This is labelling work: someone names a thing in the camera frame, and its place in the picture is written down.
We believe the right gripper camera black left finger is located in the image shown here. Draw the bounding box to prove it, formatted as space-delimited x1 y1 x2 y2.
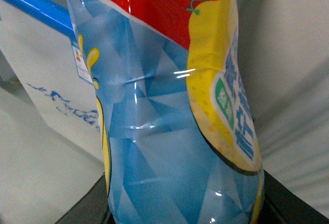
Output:
56 174 115 223

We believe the right gripper camera black right finger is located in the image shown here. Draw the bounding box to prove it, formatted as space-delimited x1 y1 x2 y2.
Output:
258 172 328 224

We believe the blue yellow red drink bottle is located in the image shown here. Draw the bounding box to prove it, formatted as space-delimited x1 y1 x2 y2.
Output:
66 0 264 223

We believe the white chest freezer penguin print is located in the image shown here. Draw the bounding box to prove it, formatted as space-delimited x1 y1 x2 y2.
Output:
1 0 103 160

